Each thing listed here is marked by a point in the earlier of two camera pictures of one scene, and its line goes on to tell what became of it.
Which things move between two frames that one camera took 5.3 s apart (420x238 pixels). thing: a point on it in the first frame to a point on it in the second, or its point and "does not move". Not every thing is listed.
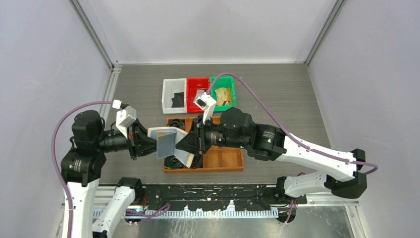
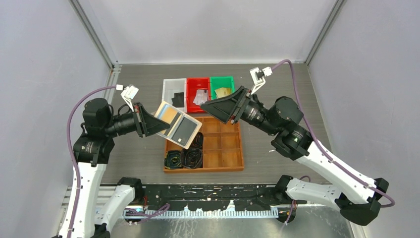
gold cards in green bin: x=224 y=96 does not move
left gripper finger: x=145 y=144 to x=152 y=125
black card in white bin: x=178 y=100 does not move
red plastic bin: x=192 y=85 does not move
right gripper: x=195 y=141 to x=229 y=107
